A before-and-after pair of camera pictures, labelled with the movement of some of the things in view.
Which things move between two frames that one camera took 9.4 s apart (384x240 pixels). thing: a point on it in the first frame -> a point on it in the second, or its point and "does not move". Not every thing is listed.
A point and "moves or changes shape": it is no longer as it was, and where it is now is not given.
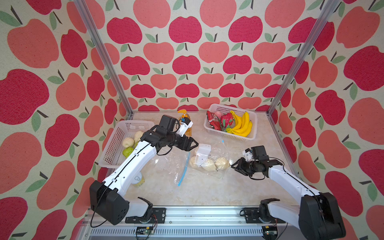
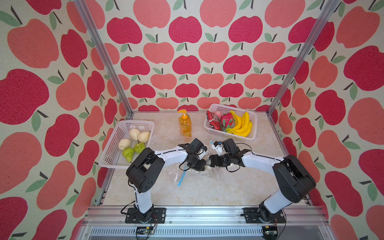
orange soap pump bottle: (189, 131) does not move
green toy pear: (127, 151) does not move
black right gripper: (239, 166) -> (215, 161)
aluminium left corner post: (122, 98) does not move
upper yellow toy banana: (245, 116) does not move
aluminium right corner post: (303, 54) does not move
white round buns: (222, 163) moves or changes shape
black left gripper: (187, 146) -> (201, 167)
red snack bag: (214, 121) does not move
